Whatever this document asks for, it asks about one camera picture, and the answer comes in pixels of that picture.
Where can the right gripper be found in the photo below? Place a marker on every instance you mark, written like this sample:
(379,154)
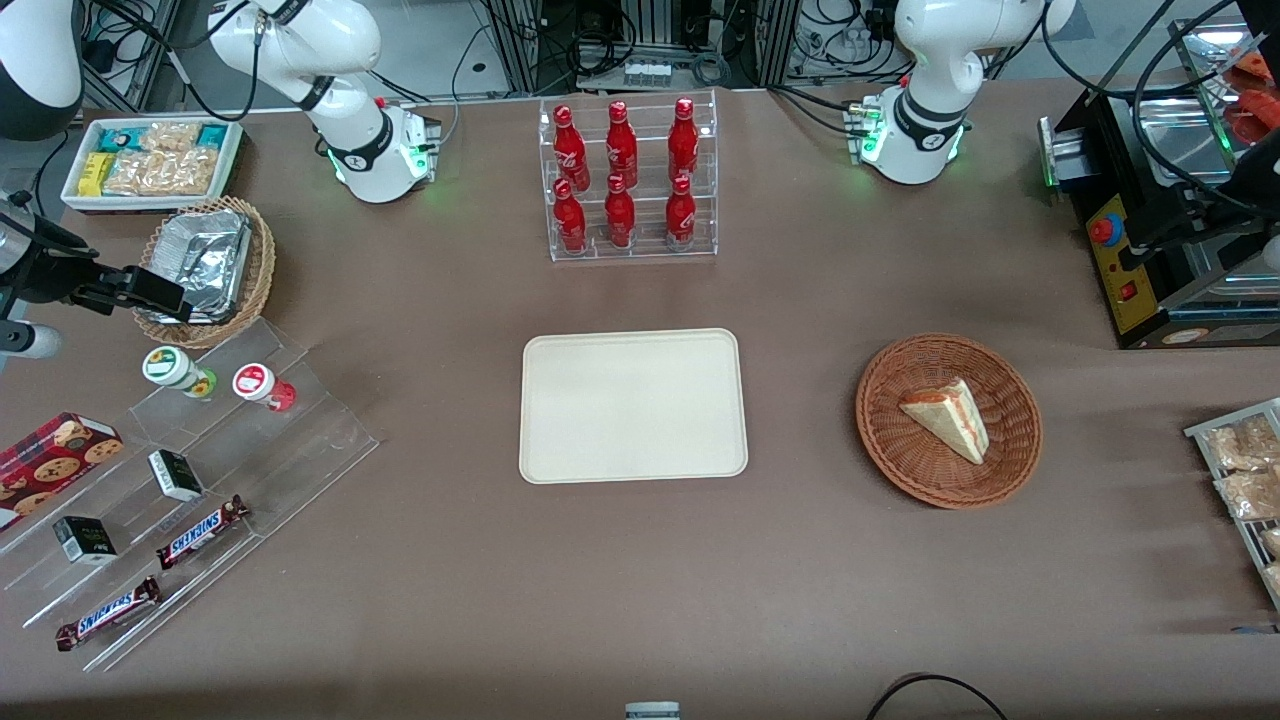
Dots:
(48,276)

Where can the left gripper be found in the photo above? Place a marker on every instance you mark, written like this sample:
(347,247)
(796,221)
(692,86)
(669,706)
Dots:
(1252,172)

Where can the green gum bottle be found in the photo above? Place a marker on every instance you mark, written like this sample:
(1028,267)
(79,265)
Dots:
(170,368)

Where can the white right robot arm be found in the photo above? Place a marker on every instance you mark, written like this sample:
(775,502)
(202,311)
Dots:
(370,160)

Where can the aluminium foil tray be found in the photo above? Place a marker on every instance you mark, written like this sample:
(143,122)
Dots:
(205,262)

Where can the red gum bottle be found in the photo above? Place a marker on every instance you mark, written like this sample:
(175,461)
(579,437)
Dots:
(256,383)

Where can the metal food tray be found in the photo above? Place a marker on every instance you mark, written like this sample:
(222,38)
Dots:
(1215,45)

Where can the cream plastic tray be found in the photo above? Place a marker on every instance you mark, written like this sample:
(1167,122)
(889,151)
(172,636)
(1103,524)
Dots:
(632,405)

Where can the black machine with red button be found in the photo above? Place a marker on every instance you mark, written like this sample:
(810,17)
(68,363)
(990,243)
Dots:
(1120,290)

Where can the yellow snack packet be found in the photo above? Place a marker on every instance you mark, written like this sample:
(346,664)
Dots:
(95,173)

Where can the clear cracker bag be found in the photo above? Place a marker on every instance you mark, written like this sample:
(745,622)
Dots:
(160,173)
(170,135)

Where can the light wicker basket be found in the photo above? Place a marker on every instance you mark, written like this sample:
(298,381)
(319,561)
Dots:
(262,270)

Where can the teal snack packet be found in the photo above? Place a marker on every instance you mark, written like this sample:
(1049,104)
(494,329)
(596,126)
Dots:
(212,135)
(118,135)

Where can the white snack bin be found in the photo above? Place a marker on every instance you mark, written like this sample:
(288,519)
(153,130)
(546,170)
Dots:
(235,165)

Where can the red cookie box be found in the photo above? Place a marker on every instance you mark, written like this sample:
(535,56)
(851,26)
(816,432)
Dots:
(55,462)

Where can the small black box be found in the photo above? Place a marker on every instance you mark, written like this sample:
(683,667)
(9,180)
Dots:
(176,476)
(85,540)

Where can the clear snack bag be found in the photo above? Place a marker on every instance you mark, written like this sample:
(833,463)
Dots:
(1238,446)
(1250,494)

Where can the clear acrylic stepped display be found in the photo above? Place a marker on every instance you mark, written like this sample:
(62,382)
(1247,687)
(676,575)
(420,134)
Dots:
(300,440)

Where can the Snickers chocolate bar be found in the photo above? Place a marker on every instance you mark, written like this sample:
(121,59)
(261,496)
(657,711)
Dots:
(200,532)
(108,613)

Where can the wrapped triangle sandwich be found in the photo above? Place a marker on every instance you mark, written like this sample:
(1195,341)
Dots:
(950,418)

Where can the brown wicker basket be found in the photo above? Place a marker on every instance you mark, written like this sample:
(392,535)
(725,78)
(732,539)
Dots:
(900,460)

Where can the red cola bottle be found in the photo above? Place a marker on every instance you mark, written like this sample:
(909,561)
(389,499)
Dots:
(570,150)
(680,212)
(621,148)
(619,215)
(683,142)
(569,220)

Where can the clear acrylic bottle rack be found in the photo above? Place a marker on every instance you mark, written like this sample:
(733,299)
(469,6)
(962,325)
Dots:
(645,250)

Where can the white power strip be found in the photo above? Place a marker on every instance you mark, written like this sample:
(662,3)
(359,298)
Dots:
(647,73)

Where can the small white grey object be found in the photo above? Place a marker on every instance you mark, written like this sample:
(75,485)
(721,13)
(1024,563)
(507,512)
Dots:
(652,711)

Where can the aluminium frame rack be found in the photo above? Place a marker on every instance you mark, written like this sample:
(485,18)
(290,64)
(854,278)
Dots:
(520,40)

